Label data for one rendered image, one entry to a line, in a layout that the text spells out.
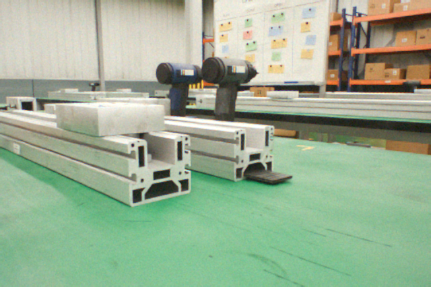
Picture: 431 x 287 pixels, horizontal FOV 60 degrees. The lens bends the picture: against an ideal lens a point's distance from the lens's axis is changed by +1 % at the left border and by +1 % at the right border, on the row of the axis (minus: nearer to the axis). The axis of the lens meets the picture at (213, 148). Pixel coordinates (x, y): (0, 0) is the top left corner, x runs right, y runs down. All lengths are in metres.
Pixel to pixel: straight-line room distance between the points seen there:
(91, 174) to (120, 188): 0.09
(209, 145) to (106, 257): 0.33
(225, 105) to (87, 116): 0.38
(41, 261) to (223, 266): 0.16
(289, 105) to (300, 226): 1.91
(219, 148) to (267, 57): 3.46
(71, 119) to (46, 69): 12.26
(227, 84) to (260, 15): 3.34
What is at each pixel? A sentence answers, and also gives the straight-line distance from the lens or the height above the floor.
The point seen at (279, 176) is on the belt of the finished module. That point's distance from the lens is 0.61.
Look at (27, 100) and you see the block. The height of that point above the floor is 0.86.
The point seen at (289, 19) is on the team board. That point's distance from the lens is 3.94.
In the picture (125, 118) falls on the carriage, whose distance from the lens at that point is 0.55.
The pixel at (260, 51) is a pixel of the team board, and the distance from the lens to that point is 4.12.
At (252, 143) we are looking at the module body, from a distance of 0.67.
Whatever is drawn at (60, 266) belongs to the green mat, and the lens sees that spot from 0.36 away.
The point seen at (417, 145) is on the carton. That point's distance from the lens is 4.13.
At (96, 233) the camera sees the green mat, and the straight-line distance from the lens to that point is 0.42.
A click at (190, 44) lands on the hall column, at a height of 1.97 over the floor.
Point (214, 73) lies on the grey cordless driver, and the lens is 0.82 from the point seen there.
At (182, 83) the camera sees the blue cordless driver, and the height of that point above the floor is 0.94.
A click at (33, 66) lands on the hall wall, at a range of 12.79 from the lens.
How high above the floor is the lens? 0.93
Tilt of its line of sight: 9 degrees down
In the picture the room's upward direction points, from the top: straight up
